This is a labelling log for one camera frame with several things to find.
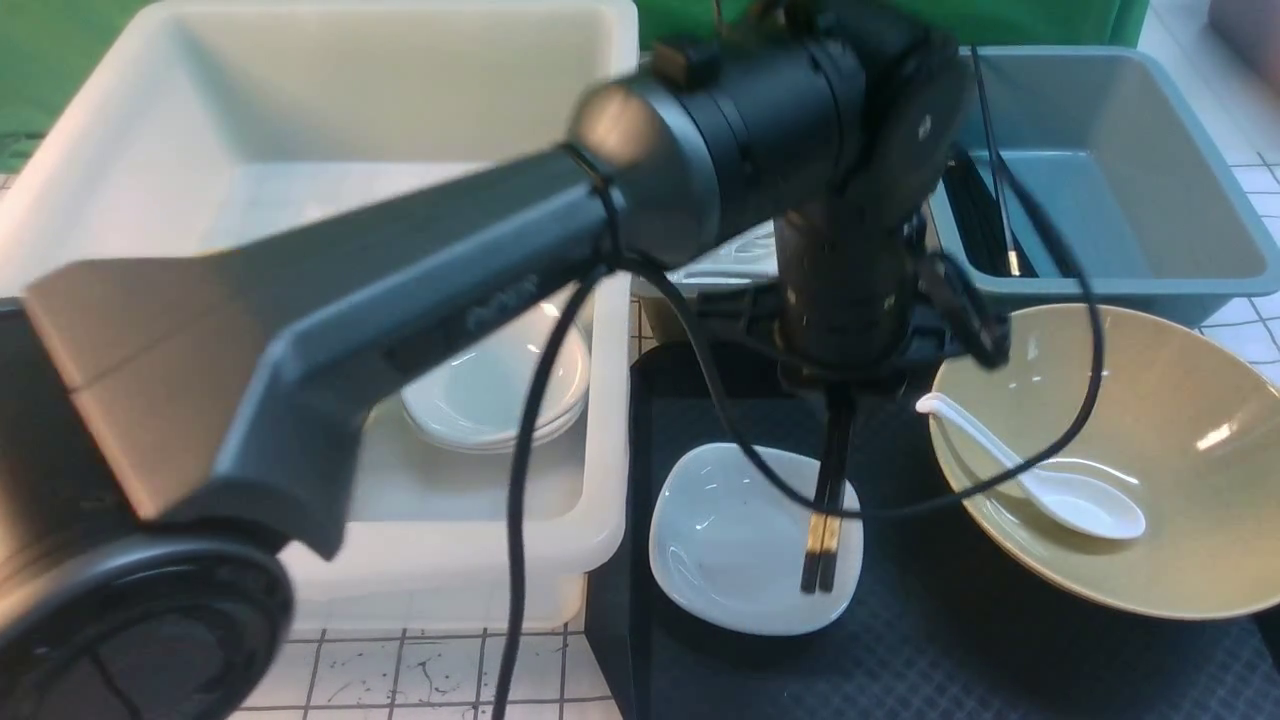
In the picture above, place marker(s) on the olive grey spoon bin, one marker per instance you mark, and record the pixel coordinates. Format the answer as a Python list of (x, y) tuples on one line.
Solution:
[(747, 262)]

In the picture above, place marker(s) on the upright black chopstick in bin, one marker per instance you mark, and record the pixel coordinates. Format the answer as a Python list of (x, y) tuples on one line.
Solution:
[(996, 167)]

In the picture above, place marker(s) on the black textured serving tray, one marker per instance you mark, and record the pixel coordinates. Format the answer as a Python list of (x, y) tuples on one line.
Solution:
[(943, 625)]

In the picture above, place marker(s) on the large white plastic tub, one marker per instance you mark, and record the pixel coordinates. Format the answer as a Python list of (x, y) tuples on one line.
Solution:
[(212, 123)]

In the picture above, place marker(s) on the white ceramic soup spoon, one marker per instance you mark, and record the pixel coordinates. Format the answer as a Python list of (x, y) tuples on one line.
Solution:
[(1083, 504)]

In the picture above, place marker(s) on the right grey black robot arm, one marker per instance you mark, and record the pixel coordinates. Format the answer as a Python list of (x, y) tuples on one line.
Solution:
[(169, 424)]

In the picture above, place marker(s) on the bundle black chopsticks in bin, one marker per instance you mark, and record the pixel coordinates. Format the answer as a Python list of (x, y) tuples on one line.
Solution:
[(984, 224)]

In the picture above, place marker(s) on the white sauce dish top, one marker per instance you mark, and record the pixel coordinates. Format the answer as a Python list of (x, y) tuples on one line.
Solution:
[(474, 402)]

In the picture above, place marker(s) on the blue grey chopstick bin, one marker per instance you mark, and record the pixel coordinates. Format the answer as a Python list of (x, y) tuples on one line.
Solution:
[(1107, 143)]

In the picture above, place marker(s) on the tan noodle bowl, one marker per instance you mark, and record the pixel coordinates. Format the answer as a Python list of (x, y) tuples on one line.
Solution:
[(1184, 428)]

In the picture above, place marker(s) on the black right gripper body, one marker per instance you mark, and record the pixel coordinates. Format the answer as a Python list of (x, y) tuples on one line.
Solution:
[(859, 307)]

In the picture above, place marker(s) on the white square sauce dish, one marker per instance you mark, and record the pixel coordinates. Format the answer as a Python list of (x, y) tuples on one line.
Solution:
[(727, 547)]

